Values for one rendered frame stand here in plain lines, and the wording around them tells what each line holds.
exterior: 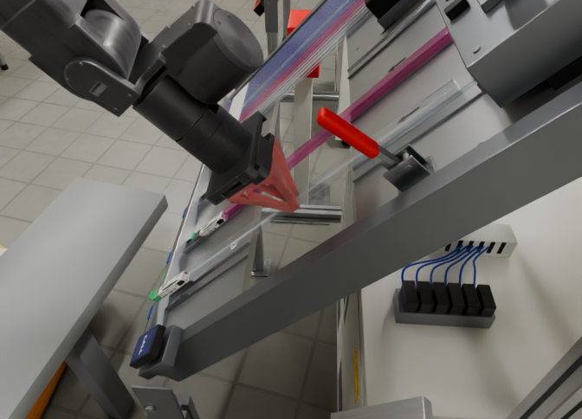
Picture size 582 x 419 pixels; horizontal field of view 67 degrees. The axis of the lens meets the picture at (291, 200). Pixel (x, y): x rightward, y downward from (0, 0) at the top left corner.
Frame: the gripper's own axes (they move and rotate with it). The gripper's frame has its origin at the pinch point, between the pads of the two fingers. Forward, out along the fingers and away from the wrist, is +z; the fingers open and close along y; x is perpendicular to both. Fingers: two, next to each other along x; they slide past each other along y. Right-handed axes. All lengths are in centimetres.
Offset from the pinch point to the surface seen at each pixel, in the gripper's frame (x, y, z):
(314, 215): 39, 60, 50
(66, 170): 144, 114, -3
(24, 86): 185, 188, -41
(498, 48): -25.3, -7.0, -6.5
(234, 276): 12.2, -3.4, 3.0
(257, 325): 9.0, -10.4, 5.0
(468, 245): -5.1, 19.7, 44.1
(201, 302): 19.3, -4.0, 3.7
